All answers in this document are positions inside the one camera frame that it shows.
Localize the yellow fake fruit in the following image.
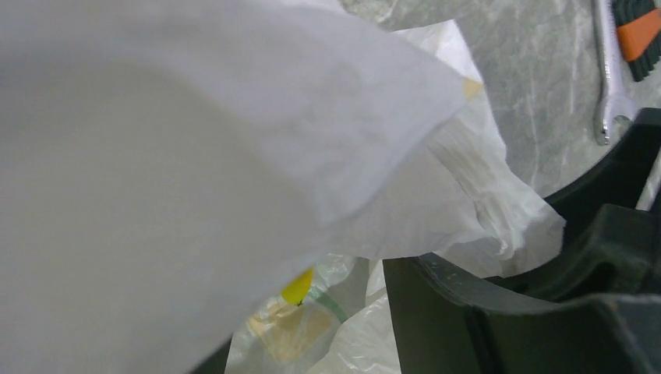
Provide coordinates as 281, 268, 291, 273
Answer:
280, 268, 314, 305

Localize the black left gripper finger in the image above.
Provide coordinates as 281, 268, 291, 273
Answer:
190, 338, 232, 374

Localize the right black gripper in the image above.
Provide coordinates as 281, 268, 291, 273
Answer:
384, 108, 660, 373

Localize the silver wrench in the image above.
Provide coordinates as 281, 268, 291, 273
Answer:
592, 0, 638, 146

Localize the white plastic bag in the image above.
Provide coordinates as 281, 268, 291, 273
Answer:
1, 1, 565, 373

